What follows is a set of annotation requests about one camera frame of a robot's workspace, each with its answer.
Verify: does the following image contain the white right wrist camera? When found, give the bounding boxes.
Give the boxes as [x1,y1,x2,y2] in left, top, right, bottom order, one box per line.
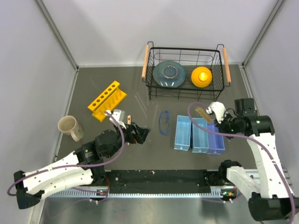
[206,102,227,124]

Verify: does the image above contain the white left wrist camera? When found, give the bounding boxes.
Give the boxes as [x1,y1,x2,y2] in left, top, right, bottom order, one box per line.
[112,109,125,122]

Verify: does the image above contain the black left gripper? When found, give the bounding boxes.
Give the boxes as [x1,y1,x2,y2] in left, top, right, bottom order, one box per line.
[106,121,150,158]

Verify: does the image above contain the blue ceramic plate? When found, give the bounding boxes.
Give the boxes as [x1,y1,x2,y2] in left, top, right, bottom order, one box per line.
[153,61,186,88]

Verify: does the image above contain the black wire basket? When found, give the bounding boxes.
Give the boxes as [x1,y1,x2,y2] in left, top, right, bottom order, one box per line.
[142,42,231,101]

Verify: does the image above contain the blue safety goggles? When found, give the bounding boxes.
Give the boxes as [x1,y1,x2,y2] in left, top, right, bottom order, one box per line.
[158,110,170,135]

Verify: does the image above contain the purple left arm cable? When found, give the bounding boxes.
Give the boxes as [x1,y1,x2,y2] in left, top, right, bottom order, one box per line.
[7,111,124,196]

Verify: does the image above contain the yellow test tube rack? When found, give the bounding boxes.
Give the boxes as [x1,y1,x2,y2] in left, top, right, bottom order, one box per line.
[87,81,127,122]

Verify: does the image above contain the wooden test tube holder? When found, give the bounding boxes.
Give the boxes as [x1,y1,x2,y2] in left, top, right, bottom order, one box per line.
[126,115,132,145]

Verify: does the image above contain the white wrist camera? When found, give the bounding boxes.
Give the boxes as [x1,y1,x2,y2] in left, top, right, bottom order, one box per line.
[206,102,227,124]
[112,109,125,122]

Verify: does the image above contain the glass test tube near goggles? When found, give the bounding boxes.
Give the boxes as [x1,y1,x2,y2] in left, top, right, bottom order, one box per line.
[151,105,158,128]

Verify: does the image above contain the beige ceramic mug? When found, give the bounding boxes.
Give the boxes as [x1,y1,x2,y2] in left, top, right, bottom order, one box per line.
[57,115,84,142]

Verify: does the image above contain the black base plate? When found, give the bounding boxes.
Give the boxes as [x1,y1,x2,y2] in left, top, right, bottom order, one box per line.
[78,169,236,194]

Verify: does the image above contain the yellow ribbed bowl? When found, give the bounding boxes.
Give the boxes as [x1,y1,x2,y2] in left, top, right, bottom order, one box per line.
[191,66,213,88]

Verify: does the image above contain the wire test tube brush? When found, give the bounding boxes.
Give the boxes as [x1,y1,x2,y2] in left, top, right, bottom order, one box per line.
[195,107,213,124]

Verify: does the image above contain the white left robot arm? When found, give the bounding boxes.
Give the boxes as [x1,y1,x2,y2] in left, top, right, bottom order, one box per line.
[14,123,150,210]

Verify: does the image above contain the light blue middle bin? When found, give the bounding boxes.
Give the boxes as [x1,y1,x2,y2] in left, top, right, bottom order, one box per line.
[192,124,209,153]

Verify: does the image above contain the light blue left bin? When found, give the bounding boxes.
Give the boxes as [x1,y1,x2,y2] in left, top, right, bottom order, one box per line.
[174,115,192,151]

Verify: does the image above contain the light blue bin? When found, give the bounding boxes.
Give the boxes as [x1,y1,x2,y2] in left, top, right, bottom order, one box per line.
[192,124,209,153]
[174,115,192,151]

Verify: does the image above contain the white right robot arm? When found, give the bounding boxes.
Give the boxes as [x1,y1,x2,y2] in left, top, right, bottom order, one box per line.
[213,98,299,223]

